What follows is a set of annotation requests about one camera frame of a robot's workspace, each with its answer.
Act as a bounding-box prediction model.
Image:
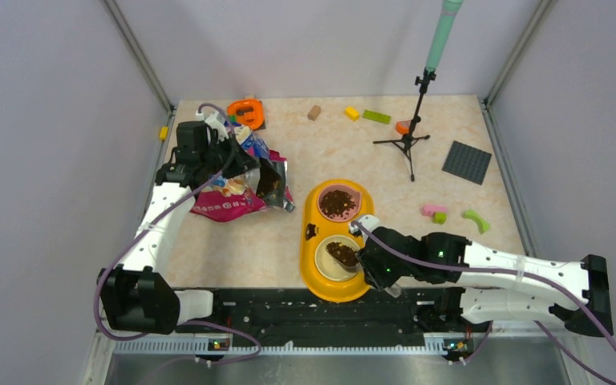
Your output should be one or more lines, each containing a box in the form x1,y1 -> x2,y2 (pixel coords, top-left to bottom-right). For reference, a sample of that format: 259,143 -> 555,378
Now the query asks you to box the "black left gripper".
199,131 -> 260,179

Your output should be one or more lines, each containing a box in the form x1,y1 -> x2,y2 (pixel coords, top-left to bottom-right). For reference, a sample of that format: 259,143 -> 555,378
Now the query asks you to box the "pink pet food bag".
191,124 -> 295,222

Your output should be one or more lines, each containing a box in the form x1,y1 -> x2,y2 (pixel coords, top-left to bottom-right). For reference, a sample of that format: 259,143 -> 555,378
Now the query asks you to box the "clear plastic scoop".
325,241 -> 402,298

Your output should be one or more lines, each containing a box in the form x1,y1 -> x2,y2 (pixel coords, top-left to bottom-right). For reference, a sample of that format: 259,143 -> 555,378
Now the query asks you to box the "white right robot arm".
348,215 -> 614,337

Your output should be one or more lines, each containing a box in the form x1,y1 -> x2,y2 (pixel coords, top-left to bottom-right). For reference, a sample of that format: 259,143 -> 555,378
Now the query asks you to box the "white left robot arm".
93,104 -> 259,341

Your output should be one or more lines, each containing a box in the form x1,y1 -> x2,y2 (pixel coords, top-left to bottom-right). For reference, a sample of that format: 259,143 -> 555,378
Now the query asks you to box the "cream food bowl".
314,235 -> 360,282

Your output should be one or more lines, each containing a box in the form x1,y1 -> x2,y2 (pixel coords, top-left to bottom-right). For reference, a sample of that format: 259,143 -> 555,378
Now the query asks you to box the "pink food bowl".
317,184 -> 362,223

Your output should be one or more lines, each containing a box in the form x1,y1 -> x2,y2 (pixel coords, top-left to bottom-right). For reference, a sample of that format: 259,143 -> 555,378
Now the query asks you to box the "brown pet food kibble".
318,188 -> 360,270

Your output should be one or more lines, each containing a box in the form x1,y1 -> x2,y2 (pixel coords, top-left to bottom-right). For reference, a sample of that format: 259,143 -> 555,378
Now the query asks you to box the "yellow double pet feeder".
299,179 -> 375,303

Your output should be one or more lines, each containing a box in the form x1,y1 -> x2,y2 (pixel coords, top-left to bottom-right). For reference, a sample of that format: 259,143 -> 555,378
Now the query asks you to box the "pink toy brick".
420,204 -> 448,217

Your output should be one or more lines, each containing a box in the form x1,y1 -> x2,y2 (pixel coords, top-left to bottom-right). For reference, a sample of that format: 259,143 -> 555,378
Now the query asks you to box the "green toy cube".
432,212 -> 447,225

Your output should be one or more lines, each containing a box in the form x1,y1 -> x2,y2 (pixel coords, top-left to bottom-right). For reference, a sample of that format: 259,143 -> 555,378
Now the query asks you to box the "green curved toy piece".
461,209 -> 491,234

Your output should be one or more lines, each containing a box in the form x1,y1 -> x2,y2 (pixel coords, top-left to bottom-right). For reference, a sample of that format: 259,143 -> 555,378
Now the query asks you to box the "tan wooden block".
307,104 -> 322,121

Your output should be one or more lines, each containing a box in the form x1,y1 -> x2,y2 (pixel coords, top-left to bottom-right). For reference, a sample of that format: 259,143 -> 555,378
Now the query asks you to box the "black tripod stand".
372,69 -> 436,182

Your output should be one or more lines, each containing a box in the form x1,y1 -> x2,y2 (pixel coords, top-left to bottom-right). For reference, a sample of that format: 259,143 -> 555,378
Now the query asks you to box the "dark grey building baseplate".
442,140 -> 492,185

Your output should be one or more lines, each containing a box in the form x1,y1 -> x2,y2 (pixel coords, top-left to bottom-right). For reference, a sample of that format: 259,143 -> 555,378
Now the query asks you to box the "orange toy piece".
395,120 -> 411,135

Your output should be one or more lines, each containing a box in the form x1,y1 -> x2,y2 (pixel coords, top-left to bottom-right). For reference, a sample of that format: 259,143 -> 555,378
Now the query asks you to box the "green flat toy brick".
362,110 -> 391,124

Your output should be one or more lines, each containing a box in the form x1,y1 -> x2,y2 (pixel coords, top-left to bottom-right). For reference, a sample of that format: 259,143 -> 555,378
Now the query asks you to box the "yellow toy brick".
343,106 -> 360,121

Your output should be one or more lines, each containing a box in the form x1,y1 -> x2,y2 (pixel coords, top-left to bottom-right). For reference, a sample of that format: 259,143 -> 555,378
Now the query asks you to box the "mint green pole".
424,0 -> 464,72

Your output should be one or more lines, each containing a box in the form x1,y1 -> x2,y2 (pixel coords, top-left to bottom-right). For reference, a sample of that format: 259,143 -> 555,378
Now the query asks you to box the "small yellow wall block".
159,126 -> 168,141

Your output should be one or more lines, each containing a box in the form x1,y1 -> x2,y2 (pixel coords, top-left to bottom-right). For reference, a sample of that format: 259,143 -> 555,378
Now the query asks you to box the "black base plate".
205,288 -> 488,348

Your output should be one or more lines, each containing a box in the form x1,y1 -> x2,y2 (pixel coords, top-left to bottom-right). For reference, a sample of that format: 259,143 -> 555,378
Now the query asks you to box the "aluminium frame rail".
83,325 -> 594,384

